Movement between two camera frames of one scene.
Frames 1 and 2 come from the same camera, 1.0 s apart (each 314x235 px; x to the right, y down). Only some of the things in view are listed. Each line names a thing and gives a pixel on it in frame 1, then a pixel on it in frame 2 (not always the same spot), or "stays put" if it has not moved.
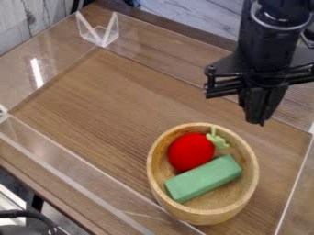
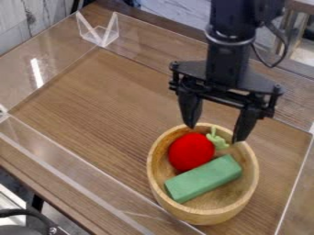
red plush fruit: (190, 150) stays put
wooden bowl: (223, 202) stays put
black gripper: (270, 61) → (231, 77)
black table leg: (36, 203) stays put
